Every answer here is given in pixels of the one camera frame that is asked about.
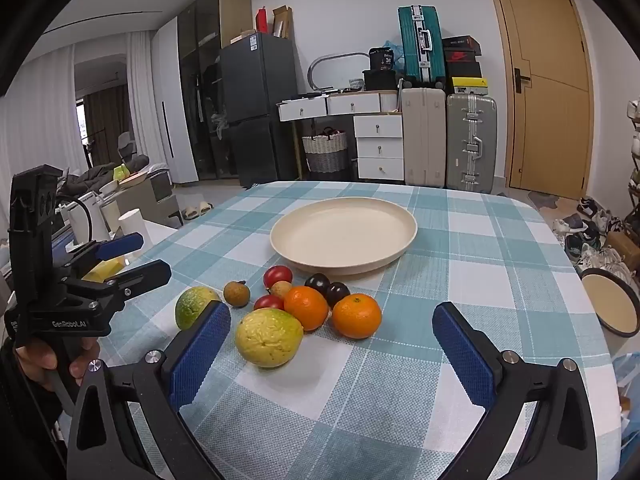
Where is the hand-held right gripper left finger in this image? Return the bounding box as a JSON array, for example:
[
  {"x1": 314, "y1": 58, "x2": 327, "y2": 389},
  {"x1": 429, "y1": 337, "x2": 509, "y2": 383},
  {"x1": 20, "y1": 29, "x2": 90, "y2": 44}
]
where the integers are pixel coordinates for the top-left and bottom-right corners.
[{"x1": 67, "y1": 300, "x2": 233, "y2": 480}]

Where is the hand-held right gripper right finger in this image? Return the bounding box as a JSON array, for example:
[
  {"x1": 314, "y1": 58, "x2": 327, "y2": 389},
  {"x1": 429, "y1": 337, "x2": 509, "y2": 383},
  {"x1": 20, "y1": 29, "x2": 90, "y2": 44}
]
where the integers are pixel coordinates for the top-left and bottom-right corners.
[{"x1": 431, "y1": 301, "x2": 598, "y2": 480}]

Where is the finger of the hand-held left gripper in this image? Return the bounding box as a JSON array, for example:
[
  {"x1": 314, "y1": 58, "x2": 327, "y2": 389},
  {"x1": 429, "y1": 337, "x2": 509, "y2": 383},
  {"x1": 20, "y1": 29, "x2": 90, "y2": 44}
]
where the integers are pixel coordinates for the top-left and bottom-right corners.
[
  {"x1": 60, "y1": 259, "x2": 173, "y2": 307},
  {"x1": 65, "y1": 233, "x2": 145, "y2": 275}
]

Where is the green lemon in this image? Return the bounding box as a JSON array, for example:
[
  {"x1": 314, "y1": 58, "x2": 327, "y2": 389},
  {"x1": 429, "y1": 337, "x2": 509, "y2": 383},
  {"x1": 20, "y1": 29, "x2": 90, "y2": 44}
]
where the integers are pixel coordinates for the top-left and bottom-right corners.
[{"x1": 174, "y1": 286, "x2": 223, "y2": 331}]

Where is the yellow lemon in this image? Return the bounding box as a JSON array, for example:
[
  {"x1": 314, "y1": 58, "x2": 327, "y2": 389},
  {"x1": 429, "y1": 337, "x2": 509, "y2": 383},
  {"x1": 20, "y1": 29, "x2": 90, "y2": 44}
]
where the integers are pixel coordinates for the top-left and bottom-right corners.
[{"x1": 235, "y1": 308, "x2": 305, "y2": 368}]

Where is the orange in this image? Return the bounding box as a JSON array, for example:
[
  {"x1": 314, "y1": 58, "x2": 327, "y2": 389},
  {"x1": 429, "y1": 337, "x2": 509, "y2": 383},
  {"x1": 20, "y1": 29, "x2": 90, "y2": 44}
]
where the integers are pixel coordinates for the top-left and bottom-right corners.
[
  {"x1": 332, "y1": 293, "x2": 382, "y2": 340},
  {"x1": 284, "y1": 285, "x2": 330, "y2": 332}
]

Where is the cream round plate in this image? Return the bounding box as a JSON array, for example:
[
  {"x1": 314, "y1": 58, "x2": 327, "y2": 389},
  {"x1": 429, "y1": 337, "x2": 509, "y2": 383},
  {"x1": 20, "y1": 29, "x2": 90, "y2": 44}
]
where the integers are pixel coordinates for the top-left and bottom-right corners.
[{"x1": 270, "y1": 196, "x2": 418, "y2": 277}]

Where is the person's left hand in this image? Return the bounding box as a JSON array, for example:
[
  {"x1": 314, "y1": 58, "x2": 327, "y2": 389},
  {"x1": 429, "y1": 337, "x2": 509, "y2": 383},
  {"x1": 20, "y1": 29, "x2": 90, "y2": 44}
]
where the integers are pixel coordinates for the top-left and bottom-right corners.
[{"x1": 14, "y1": 336, "x2": 101, "y2": 393}]

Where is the white cylindrical cup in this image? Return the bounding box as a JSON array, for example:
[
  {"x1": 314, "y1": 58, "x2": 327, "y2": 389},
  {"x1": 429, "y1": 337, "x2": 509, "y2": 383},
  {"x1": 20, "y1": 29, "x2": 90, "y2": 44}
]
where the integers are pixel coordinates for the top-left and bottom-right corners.
[{"x1": 118, "y1": 208, "x2": 147, "y2": 241}]

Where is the white jug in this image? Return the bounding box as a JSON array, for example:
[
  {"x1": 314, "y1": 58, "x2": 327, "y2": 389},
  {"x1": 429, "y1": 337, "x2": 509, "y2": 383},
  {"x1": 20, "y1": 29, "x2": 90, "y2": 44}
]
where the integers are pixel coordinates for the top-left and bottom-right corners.
[{"x1": 67, "y1": 191, "x2": 110, "y2": 248}]

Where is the yellow packet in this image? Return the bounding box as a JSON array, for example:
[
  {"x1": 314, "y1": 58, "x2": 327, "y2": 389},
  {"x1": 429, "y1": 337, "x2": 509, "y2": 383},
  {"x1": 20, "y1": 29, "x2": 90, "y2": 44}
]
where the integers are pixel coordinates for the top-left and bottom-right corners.
[{"x1": 81, "y1": 257, "x2": 127, "y2": 283}]

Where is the grey low cabinet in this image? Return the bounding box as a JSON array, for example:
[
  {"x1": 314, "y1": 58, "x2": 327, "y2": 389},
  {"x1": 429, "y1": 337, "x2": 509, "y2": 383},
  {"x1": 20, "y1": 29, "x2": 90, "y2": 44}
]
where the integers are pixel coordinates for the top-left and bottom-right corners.
[{"x1": 120, "y1": 170, "x2": 176, "y2": 233}]

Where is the dark cloth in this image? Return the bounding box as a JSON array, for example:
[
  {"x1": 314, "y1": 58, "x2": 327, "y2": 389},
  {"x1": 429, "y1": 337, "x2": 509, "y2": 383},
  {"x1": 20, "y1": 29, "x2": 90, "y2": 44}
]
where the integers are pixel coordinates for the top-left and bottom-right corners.
[{"x1": 57, "y1": 154, "x2": 151, "y2": 196}]

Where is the teal checked tablecloth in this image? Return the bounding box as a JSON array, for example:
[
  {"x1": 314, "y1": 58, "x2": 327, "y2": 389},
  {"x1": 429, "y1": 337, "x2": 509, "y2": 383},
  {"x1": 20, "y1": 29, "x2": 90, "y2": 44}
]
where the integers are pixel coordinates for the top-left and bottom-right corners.
[{"x1": 97, "y1": 180, "x2": 618, "y2": 480}]

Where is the grey office chair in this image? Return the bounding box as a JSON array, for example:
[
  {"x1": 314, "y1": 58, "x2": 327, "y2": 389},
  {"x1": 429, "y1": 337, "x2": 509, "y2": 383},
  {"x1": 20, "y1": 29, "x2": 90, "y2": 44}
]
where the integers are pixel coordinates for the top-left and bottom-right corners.
[{"x1": 117, "y1": 131, "x2": 138, "y2": 163}]

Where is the brown curtain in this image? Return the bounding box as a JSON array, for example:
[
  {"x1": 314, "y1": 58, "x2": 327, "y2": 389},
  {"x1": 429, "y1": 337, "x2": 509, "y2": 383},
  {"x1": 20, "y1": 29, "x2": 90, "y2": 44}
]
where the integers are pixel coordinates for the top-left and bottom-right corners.
[{"x1": 82, "y1": 85, "x2": 131, "y2": 168}]

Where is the dark purple plum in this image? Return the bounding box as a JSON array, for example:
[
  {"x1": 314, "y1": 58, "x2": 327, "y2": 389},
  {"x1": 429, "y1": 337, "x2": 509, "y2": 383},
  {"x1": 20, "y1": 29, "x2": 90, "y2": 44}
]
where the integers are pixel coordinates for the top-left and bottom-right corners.
[
  {"x1": 304, "y1": 273, "x2": 331, "y2": 296},
  {"x1": 325, "y1": 282, "x2": 351, "y2": 309}
]

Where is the white wardrobe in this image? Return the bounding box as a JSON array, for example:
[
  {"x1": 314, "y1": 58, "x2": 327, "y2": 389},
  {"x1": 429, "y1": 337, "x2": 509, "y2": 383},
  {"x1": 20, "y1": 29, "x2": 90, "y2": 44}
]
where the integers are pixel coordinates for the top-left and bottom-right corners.
[{"x1": 150, "y1": 16, "x2": 200, "y2": 184}]

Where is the white sheer curtain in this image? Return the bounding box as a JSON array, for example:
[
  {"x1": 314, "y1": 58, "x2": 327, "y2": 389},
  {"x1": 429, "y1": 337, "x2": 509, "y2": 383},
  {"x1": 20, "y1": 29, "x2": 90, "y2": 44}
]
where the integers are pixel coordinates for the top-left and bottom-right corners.
[
  {"x1": 0, "y1": 42, "x2": 81, "y2": 221},
  {"x1": 125, "y1": 30, "x2": 166, "y2": 168}
]

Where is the round white basin black rim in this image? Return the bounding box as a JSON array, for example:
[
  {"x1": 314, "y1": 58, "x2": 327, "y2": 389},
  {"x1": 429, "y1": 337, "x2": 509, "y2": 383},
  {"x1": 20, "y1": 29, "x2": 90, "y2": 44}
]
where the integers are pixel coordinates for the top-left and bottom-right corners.
[{"x1": 580, "y1": 267, "x2": 640, "y2": 338}]

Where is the light blue plastic bag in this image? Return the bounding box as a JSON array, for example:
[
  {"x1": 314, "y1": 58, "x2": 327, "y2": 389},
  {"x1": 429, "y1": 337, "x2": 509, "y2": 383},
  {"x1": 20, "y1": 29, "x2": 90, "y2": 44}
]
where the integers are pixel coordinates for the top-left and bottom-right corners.
[{"x1": 611, "y1": 352, "x2": 640, "y2": 441}]

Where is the pile of sneakers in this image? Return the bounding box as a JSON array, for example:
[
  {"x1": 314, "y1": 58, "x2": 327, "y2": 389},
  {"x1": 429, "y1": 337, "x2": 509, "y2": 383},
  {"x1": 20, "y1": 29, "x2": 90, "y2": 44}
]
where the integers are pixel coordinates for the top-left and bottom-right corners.
[{"x1": 552, "y1": 195, "x2": 636, "y2": 281}]

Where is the brown cardboard box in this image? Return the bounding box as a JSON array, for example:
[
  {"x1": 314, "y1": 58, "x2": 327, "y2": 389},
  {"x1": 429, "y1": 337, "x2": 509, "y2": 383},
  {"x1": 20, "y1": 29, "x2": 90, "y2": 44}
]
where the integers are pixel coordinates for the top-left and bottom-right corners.
[{"x1": 602, "y1": 230, "x2": 640, "y2": 273}]

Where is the black refrigerator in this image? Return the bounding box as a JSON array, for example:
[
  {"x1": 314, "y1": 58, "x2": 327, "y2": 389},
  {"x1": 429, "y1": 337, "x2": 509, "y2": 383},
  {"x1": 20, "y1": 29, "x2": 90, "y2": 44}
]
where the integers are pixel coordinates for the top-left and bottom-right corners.
[{"x1": 220, "y1": 32, "x2": 301, "y2": 188}]

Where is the dark glass-door cabinet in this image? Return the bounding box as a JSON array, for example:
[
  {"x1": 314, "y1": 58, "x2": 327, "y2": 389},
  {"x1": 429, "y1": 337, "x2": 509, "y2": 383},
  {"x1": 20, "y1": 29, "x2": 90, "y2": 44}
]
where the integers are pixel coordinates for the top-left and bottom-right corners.
[{"x1": 177, "y1": 0, "x2": 253, "y2": 183}]

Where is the silver suitcase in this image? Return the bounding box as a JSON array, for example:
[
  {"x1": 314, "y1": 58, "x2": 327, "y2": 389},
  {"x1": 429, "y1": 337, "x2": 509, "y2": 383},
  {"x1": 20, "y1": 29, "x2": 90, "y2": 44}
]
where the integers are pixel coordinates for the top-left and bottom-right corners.
[{"x1": 446, "y1": 92, "x2": 498, "y2": 192}]

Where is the woven laundry basket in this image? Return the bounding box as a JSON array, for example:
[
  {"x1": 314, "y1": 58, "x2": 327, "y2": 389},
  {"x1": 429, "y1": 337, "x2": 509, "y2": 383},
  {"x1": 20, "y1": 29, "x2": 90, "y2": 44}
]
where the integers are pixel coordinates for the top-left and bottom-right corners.
[{"x1": 301, "y1": 127, "x2": 348, "y2": 173}]

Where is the white drawer dresser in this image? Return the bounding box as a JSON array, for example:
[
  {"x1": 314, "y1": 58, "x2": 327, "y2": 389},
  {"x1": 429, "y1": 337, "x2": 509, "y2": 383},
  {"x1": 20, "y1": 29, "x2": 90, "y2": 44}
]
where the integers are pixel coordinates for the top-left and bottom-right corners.
[{"x1": 277, "y1": 91, "x2": 405, "y2": 182}]

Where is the beige suitcase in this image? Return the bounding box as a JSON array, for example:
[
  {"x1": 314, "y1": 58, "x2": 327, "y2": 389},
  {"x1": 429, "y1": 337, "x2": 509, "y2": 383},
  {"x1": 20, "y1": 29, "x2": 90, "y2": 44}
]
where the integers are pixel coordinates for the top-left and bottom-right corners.
[{"x1": 401, "y1": 87, "x2": 447, "y2": 187}]

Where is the yellow and black shoe box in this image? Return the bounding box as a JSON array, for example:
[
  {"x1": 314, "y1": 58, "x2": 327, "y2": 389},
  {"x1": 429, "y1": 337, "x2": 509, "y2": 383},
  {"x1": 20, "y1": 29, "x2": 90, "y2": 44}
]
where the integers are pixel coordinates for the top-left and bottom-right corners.
[{"x1": 446, "y1": 77, "x2": 488, "y2": 95}]

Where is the oval silver-framed mirror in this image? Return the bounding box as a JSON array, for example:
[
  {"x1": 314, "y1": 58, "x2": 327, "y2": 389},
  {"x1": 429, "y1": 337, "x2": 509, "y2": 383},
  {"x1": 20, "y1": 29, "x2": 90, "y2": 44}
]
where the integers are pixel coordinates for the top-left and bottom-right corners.
[{"x1": 307, "y1": 52, "x2": 368, "y2": 93}]

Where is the open cardboard box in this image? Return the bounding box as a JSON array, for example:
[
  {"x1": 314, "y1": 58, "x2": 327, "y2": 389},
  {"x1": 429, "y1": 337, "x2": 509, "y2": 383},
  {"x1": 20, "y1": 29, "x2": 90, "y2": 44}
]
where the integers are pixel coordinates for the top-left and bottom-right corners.
[{"x1": 272, "y1": 6, "x2": 293, "y2": 40}]

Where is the wooden door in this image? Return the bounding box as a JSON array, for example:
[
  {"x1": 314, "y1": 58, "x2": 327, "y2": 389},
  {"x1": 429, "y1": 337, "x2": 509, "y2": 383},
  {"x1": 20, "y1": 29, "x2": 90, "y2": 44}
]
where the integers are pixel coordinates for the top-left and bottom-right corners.
[{"x1": 482, "y1": 0, "x2": 596, "y2": 201}]

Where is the black storage box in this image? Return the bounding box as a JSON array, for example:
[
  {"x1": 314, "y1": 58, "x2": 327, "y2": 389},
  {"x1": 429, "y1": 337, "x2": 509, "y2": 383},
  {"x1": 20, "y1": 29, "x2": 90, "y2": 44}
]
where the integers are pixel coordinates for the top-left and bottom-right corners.
[{"x1": 363, "y1": 70, "x2": 401, "y2": 92}]

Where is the red and black shoe box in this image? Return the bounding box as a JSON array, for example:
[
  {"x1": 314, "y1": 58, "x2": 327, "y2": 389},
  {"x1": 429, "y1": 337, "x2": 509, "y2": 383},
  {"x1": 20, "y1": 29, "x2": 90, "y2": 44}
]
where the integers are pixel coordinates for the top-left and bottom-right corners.
[{"x1": 445, "y1": 52, "x2": 482, "y2": 79}]

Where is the black carton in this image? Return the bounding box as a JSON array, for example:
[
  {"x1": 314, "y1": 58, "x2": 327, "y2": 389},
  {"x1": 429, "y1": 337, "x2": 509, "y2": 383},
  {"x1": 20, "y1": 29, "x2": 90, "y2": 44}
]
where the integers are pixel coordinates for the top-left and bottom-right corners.
[{"x1": 369, "y1": 47, "x2": 396, "y2": 72}]

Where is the teal suitcase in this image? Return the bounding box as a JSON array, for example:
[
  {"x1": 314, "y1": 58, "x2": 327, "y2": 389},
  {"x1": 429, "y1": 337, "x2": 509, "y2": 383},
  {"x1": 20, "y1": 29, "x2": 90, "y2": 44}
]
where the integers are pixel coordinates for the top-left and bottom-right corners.
[{"x1": 398, "y1": 5, "x2": 447, "y2": 88}]

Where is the black cable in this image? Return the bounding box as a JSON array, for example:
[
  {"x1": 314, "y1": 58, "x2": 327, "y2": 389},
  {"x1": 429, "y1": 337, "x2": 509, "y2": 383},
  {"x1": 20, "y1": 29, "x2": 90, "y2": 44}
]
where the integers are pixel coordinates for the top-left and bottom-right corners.
[{"x1": 54, "y1": 199, "x2": 95, "y2": 248}]

